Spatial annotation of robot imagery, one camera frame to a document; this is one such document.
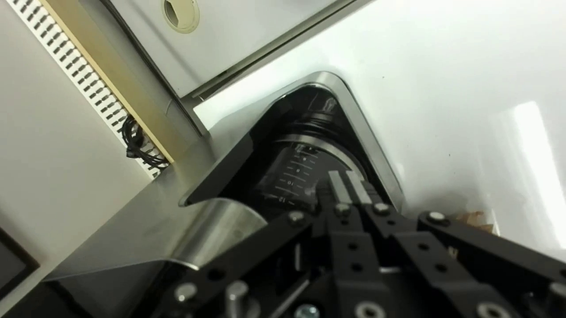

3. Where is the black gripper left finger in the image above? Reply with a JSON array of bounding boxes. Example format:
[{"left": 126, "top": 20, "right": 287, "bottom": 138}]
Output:
[{"left": 131, "top": 169, "right": 391, "bottom": 318}]

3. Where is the white mini fridge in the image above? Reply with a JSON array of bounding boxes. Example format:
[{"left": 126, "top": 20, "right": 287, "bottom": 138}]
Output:
[{"left": 193, "top": 0, "right": 566, "bottom": 264}]

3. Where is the glass coffee carafe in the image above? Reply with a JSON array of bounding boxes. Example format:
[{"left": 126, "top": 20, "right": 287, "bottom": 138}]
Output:
[{"left": 253, "top": 87, "right": 365, "bottom": 209}]

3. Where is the beige round grommet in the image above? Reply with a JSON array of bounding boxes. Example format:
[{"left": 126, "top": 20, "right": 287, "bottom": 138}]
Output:
[{"left": 161, "top": 0, "right": 202, "bottom": 36}]

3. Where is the black tangled cord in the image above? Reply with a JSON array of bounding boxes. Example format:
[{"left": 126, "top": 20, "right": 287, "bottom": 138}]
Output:
[{"left": 119, "top": 116, "right": 173, "bottom": 174}]

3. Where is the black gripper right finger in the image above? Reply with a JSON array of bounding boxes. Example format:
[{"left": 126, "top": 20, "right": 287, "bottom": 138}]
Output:
[{"left": 345, "top": 169, "right": 566, "bottom": 318}]

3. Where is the black steel coffeemaker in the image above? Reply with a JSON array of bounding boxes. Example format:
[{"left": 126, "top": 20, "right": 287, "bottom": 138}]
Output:
[{"left": 44, "top": 70, "right": 409, "bottom": 318}]

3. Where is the beige perforated rail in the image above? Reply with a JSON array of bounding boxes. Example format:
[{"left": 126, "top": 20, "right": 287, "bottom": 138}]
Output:
[{"left": 4, "top": 0, "right": 179, "bottom": 181}]

